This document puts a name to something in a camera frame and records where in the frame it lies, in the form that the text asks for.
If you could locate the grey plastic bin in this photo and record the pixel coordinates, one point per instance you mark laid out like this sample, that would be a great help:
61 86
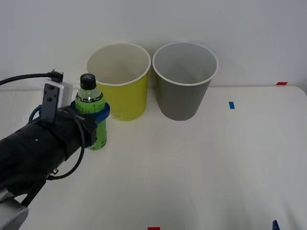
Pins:
180 100

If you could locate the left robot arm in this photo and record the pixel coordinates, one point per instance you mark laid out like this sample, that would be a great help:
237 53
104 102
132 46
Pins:
26 155

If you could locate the yellow-green plastic bin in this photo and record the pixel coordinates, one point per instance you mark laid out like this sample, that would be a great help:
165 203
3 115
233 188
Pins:
129 100

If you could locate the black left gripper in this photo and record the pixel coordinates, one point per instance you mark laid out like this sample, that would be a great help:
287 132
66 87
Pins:
72 129

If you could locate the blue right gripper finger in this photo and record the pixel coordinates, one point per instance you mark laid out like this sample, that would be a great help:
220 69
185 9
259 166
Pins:
275 225

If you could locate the pale grey left wrist camera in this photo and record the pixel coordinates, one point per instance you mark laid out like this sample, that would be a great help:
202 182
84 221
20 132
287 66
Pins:
61 93

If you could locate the green plastic bottle black cap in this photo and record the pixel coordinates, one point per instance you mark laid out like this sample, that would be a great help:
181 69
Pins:
90 98

